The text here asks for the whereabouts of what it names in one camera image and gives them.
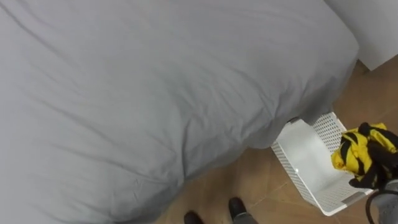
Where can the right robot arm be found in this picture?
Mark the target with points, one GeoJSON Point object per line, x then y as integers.
{"type": "Point", "coordinates": [390, 205]}

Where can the white wardrobe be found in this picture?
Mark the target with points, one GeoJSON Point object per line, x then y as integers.
{"type": "Point", "coordinates": [370, 28]}

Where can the grey bed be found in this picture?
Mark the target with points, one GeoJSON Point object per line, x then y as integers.
{"type": "Point", "coordinates": [140, 93]}

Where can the white perforated plastic basket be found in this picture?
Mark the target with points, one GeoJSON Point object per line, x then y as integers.
{"type": "Point", "coordinates": [308, 165]}

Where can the yellow black striped cloth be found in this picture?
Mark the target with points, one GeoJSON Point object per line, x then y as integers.
{"type": "Point", "coordinates": [351, 152]}

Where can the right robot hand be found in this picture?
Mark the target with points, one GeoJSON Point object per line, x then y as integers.
{"type": "Point", "coordinates": [381, 161]}

